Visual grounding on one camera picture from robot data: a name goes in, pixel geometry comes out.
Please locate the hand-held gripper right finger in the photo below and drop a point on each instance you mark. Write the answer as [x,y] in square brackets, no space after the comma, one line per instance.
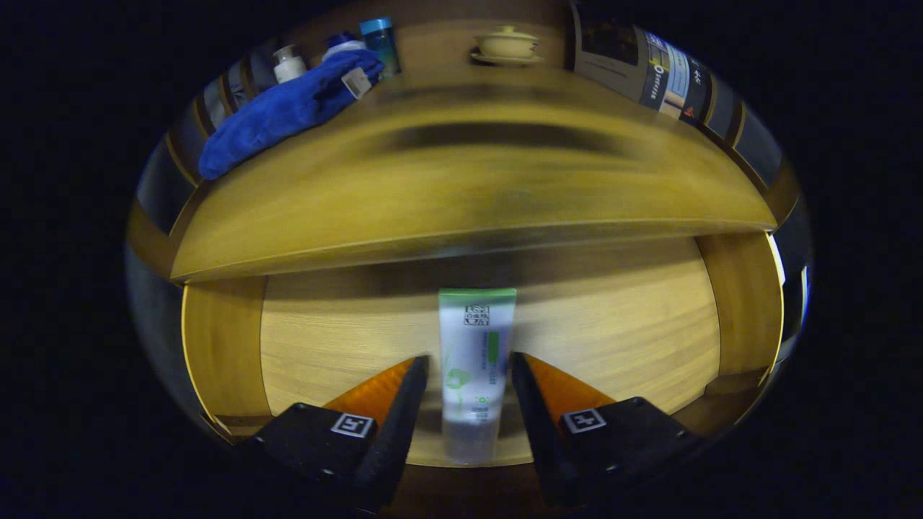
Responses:
[533,411]

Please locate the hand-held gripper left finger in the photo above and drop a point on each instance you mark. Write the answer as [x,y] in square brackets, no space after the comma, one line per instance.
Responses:
[404,411]

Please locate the white and green tube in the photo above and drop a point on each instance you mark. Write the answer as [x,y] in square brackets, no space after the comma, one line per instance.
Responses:
[476,339]

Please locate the wooden drawer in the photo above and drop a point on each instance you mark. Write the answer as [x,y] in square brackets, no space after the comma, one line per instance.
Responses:
[613,324]

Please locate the wooden countertop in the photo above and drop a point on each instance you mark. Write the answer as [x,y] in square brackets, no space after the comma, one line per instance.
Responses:
[469,194]

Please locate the wooden cabinet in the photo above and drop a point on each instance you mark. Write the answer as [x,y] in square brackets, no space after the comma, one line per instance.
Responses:
[440,47]

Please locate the blue folded towel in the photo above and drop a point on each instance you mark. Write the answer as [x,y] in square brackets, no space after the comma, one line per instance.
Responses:
[274,115]

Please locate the pale spine book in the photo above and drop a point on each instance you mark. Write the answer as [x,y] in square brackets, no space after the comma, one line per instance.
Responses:
[678,83]

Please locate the black spine book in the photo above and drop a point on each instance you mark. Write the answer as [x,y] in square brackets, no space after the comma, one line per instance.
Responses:
[696,90]

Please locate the white pump bottle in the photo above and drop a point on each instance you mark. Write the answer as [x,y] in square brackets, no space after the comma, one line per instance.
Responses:
[290,68]

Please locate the beige lidded teacup with saucer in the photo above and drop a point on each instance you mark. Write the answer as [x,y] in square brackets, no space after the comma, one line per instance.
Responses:
[507,45]

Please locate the white bottle with blue cap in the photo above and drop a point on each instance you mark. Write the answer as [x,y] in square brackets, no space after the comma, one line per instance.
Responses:
[345,47]

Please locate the teal bottle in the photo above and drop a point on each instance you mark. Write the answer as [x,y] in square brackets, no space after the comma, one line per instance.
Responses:
[381,43]

